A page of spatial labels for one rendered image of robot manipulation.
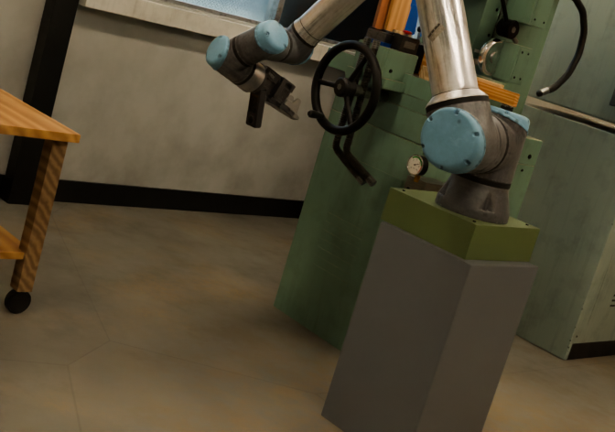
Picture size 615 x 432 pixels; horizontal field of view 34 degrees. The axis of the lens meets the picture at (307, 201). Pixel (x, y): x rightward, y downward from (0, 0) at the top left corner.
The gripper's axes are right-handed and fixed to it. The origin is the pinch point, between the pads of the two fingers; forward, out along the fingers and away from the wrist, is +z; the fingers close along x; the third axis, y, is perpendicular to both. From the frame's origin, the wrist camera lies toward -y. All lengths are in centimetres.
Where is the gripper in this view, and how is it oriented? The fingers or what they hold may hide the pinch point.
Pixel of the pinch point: (294, 118)
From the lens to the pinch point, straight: 296.0
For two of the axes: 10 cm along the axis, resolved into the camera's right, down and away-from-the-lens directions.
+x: -6.2, -3.1, 7.2
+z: 6.0, 4.1, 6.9
